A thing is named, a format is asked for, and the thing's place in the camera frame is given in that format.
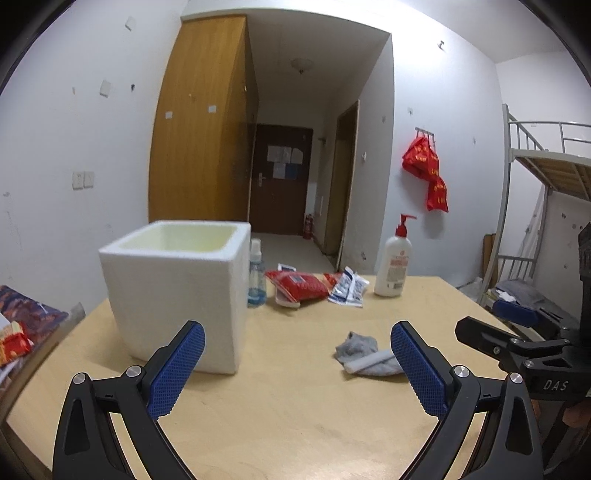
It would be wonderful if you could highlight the dark brown entrance door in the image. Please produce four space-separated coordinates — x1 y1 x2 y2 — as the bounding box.
249 124 314 236

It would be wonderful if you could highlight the blue and white packet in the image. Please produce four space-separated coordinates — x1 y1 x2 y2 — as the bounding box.
328 267 370 308

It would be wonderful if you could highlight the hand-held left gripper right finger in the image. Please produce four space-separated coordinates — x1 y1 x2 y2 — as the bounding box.
390 320 546 480

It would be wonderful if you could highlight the printed blanket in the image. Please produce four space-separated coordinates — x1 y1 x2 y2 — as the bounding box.
0 285 70 365

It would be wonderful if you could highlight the clear spray bottle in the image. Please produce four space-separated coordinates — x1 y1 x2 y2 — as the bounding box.
247 239 268 308

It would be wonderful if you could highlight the grey sock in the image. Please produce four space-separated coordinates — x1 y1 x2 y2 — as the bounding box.
335 331 405 377

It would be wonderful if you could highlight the brown cardboard board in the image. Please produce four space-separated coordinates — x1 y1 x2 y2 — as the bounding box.
483 234 498 278

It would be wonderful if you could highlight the red snack packet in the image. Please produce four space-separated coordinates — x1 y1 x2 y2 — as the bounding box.
0 322 34 368

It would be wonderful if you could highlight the red flat packet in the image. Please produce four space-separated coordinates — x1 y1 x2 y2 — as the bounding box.
265 270 345 304

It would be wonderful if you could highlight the white lotion pump bottle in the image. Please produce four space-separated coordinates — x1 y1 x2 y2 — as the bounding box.
373 213 417 297

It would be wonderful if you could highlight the white foam box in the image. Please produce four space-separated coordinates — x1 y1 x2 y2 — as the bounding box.
98 220 252 376

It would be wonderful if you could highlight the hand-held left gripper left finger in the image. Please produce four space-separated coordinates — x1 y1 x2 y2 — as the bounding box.
52 320 206 480

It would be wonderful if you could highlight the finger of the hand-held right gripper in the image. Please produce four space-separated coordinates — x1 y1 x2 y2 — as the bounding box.
455 316 583 367
492 299 580 332

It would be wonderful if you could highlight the white metal bunk bed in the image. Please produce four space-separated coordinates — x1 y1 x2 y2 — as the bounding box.
480 104 591 324

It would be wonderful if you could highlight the person's right hand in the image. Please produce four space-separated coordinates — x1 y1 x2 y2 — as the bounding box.
561 401 591 430

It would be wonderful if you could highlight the red plastic bag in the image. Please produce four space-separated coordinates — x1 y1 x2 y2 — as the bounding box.
426 175 450 213
401 136 438 180

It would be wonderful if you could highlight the wooden wardrobe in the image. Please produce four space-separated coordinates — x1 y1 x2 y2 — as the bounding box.
148 15 259 225

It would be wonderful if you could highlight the brown side door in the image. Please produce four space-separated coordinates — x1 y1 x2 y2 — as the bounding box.
323 100 360 257

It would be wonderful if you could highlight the white paper notice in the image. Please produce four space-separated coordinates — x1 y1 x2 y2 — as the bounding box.
268 145 304 164

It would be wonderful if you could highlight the grey fabric pile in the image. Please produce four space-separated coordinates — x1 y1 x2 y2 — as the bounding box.
496 279 546 306

